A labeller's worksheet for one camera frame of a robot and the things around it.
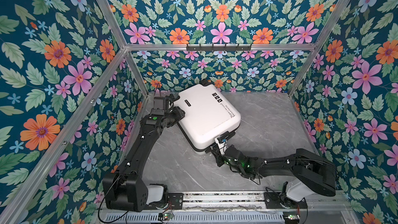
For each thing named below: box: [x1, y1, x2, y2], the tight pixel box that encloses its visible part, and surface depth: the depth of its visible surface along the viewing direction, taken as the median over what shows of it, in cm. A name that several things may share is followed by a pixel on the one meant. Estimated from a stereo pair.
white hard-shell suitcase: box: [173, 78, 242, 155], surface depth 84 cm
